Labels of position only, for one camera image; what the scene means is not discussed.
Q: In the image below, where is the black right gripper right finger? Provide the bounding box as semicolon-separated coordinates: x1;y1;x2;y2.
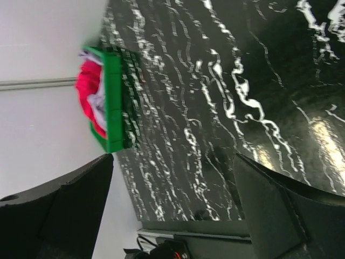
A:
234;154;344;258

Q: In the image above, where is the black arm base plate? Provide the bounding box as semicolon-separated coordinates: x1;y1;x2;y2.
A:
124;221;257;258

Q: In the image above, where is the aluminium frame profile left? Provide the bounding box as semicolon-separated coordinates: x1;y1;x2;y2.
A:
1;78;76;91

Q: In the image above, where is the green plastic bin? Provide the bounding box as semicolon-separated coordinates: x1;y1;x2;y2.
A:
82;46;140;153

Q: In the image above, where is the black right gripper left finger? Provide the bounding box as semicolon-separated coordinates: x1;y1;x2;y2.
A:
1;154;114;258

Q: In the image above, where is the red t shirt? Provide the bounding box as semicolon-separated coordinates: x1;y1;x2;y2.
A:
75;59;107;138

